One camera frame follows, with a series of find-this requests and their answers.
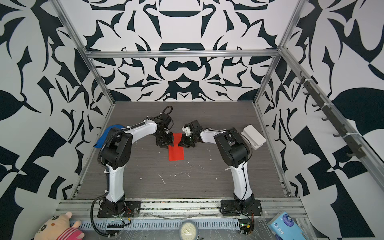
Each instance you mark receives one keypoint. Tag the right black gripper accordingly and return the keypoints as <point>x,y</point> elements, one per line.
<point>184,143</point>

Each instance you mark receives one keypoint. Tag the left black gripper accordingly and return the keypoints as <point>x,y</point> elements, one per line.
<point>165,145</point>

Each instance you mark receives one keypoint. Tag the red square paper sheet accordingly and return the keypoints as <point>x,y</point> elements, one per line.
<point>176,153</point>

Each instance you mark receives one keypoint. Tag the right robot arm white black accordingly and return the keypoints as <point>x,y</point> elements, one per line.
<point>233,150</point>

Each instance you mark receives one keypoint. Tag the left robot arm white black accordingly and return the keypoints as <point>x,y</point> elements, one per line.
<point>116,150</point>

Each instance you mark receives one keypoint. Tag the blue cloth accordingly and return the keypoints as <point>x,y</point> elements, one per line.
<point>103,138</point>

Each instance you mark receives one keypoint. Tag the white rectangular box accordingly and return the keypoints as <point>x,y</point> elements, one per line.
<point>255,138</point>

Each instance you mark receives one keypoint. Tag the round analog clock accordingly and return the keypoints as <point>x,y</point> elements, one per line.
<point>188,231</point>

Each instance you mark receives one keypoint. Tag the blue tissue pack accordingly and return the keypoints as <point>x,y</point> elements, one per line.
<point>285,228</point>

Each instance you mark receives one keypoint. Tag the pink plush toy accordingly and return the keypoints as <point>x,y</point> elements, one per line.
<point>58,228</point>

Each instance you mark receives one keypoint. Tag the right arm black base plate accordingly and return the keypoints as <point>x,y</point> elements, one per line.
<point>249,207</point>

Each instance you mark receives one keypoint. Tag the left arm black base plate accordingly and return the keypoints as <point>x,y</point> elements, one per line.
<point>122,209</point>

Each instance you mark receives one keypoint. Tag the white slotted cable duct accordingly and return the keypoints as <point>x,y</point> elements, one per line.
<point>162,224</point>

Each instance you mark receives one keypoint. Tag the black wall hook rack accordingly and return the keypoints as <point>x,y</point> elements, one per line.
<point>333,116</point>

